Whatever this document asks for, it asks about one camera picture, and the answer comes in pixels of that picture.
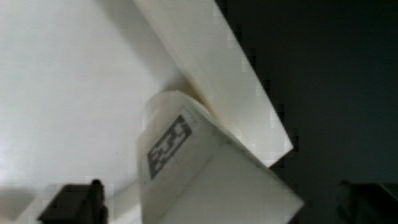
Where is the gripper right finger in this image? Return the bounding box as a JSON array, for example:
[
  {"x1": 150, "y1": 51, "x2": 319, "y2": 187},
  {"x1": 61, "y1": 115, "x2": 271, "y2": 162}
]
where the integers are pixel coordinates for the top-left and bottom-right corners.
[{"x1": 336, "y1": 181, "x2": 398, "y2": 224}]

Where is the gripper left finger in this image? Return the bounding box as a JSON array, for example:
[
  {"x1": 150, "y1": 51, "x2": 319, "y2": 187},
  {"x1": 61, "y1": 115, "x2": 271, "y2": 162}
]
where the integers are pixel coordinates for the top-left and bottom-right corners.
[{"x1": 38, "y1": 179, "x2": 109, "y2": 224}]

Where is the white table leg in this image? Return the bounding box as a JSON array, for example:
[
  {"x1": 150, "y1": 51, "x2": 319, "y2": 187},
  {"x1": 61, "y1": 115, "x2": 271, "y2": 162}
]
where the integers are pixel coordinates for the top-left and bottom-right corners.
[{"x1": 137, "y1": 91, "x2": 304, "y2": 224}]

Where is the white square tabletop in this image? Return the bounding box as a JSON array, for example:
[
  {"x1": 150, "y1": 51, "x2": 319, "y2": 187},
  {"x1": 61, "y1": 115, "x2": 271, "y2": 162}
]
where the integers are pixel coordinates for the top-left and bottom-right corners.
[{"x1": 0, "y1": 0, "x2": 292, "y2": 224}]

